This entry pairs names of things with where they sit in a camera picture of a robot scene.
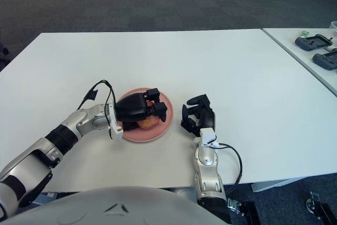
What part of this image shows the grey handheld controller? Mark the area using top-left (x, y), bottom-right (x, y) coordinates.
top-left (312, 52), bottom-right (337, 71)
top-left (294, 34), bottom-right (333, 51)

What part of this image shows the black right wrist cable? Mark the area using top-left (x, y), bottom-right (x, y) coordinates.
top-left (218, 143), bottom-right (242, 193)

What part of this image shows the black stand with metal latch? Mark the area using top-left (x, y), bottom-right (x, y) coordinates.
top-left (226, 198), bottom-right (261, 225)

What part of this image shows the grey robot torso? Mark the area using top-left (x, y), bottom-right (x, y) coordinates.
top-left (5, 185), bottom-right (234, 225)

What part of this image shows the white table support beam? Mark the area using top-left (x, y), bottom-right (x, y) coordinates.
top-left (250, 177), bottom-right (301, 192)

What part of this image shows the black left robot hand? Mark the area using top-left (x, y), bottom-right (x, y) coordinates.
top-left (115, 87), bottom-right (169, 132)

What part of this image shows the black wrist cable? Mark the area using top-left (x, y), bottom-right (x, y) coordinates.
top-left (76, 79), bottom-right (116, 131)
top-left (218, 143), bottom-right (242, 193)

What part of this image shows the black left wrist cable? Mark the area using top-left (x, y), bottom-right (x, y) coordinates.
top-left (76, 79), bottom-right (116, 131)

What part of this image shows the caster wheel with black bar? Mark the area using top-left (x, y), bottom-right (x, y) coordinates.
top-left (305, 190), bottom-right (337, 225)

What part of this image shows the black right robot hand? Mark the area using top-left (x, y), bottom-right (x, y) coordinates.
top-left (180, 94), bottom-right (216, 138)

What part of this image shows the pink round plate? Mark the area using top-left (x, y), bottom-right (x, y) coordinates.
top-left (120, 87), bottom-right (174, 143)

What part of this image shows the red yellow apple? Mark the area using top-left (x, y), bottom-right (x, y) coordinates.
top-left (138, 100), bottom-right (160, 130)

